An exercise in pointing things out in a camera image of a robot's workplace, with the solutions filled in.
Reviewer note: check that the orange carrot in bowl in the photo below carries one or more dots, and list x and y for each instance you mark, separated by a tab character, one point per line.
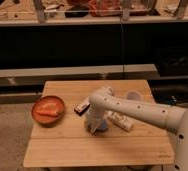
48	110

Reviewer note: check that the black chocolate bar packet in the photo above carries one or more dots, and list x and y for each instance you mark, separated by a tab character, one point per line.
82	107

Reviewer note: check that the orange bowl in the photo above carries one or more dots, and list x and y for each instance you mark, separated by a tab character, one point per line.
48	121

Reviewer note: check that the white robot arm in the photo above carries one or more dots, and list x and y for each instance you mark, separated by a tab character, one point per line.
168	117

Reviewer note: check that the white plastic cup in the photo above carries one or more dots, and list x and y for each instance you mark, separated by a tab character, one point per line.
134	95

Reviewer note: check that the long grey bench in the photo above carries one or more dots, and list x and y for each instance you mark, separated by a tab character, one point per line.
34	76

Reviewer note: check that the wooden table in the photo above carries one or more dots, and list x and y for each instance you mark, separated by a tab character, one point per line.
69	145

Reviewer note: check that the white tube bottle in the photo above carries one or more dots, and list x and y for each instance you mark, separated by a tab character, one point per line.
120	120

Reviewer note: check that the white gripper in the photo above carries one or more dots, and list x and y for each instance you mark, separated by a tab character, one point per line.
95	112

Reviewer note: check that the red object on shelf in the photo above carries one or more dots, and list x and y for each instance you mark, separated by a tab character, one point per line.
103	8

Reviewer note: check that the black object on shelf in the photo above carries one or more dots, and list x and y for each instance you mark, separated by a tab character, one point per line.
77	11

